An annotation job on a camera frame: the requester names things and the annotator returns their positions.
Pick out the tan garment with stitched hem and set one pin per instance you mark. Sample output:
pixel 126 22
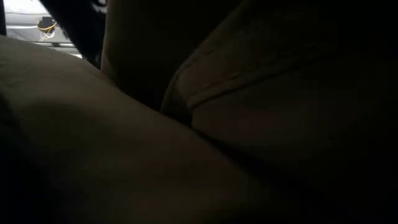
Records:
pixel 264 93

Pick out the beige garment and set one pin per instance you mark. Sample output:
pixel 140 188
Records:
pixel 77 124

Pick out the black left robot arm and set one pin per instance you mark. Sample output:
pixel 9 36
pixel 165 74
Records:
pixel 79 25

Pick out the grey ceiling rail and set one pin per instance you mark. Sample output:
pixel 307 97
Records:
pixel 60 44

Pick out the black post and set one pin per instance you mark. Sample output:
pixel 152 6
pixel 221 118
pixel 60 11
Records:
pixel 2 17

